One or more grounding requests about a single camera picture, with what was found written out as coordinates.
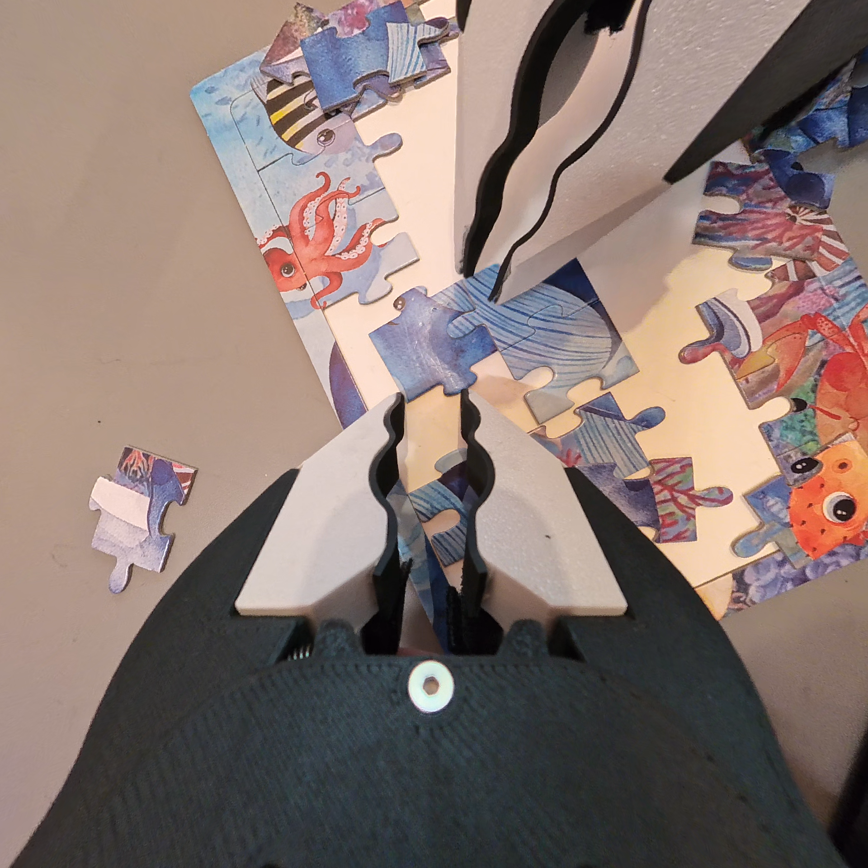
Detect purple piece with white patch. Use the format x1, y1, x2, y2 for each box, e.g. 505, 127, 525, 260
678, 288, 769, 368

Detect octopus arms puzzle piece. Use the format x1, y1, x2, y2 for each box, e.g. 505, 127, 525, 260
258, 159, 397, 231

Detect ocean print puzzle tray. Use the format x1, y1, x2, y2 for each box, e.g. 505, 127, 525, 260
190, 0, 868, 621

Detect mottled blue puzzle piece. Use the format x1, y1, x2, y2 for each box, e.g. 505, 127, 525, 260
300, 24, 397, 113
793, 57, 868, 151

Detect striped puzzle piece with notch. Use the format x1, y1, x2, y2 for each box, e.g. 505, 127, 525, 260
406, 451, 477, 567

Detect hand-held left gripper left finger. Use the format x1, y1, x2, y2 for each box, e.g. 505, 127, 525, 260
234, 392, 416, 655

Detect pale striped whale puzzle piece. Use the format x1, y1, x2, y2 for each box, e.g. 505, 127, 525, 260
498, 295, 640, 426

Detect dark blue puzzle piece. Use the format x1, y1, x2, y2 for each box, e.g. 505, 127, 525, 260
539, 258, 587, 302
746, 129, 836, 212

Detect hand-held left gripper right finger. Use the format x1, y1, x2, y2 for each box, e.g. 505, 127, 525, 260
446, 390, 628, 656

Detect dark blue whale eye piece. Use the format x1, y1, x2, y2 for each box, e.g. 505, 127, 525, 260
369, 285, 500, 402

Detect grey purple puzzle piece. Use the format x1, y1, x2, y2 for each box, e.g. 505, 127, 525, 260
261, 3, 326, 85

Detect puzzle piece with peeling paper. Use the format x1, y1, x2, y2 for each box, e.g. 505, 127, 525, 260
90, 445, 199, 595

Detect joined crab pufferfish puzzle pieces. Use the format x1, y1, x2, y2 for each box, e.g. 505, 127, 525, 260
729, 258, 868, 565

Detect blue striped whale puzzle piece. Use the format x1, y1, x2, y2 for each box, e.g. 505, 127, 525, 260
448, 266, 601, 363

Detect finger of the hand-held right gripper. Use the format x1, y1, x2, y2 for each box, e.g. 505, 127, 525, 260
456, 0, 585, 275
488, 0, 806, 304

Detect red coral teal puzzle piece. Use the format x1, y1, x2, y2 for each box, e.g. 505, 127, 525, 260
650, 456, 735, 543

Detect light blue striped puzzle piece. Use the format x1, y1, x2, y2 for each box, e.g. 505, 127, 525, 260
380, 14, 452, 85

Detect coral and shell puzzle piece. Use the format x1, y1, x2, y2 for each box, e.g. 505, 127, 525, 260
692, 159, 850, 274

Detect octopus body puzzle piece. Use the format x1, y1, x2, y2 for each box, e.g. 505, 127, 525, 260
308, 217, 421, 309

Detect striped piece with dark triangle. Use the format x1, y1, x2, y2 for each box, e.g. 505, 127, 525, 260
534, 391, 667, 476

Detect striped fish puzzle piece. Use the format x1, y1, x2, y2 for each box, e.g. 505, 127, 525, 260
231, 75, 402, 170

